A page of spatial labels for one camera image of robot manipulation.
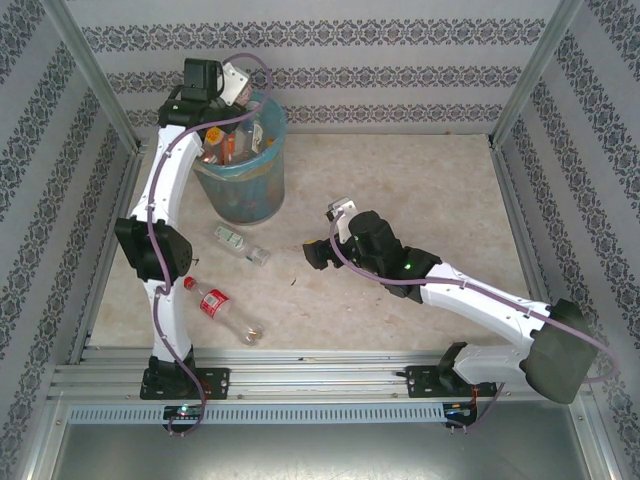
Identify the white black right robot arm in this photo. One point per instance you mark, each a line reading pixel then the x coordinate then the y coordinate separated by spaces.
pixel 475 300

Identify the aluminium left frame post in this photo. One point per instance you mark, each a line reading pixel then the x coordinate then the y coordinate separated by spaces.
pixel 90 70

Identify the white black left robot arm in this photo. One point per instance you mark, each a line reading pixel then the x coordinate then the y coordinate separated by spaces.
pixel 170 175

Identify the small circuit board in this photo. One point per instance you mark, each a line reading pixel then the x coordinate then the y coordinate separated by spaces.
pixel 460 411
pixel 184 412

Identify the aluminium right frame post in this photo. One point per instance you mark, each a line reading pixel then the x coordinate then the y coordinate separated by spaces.
pixel 537 70

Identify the translucent blue plastic bin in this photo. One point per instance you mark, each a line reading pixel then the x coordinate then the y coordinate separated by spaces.
pixel 250 195

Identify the left small circuit board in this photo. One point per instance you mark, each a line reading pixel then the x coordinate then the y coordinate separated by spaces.
pixel 184 412

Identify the aluminium left side rail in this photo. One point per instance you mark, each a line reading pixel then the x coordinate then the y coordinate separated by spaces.
pixel 107 220

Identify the right small circuit board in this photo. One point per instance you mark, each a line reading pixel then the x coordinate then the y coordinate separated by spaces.
pixel 460 411

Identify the clear bottle green label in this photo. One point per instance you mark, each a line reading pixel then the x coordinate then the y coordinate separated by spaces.
pixel 232 240

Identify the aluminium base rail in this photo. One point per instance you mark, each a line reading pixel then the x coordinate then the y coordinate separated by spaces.
pixel 325 377

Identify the grey metal sheet panel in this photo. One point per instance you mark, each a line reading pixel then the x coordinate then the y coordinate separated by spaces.
pixel 325 450

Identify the aluminium right side rail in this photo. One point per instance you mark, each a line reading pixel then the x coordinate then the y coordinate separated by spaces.
pixel 520 220

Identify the aluminium frame post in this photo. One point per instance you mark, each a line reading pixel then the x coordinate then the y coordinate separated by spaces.
pixel 537 70
pixel 90 70

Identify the bottle with orange label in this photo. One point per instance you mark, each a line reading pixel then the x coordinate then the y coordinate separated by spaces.
pixel 215 136

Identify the long clear red-label cola bottle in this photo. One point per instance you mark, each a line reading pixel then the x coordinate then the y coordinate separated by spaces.
pixel 215 302

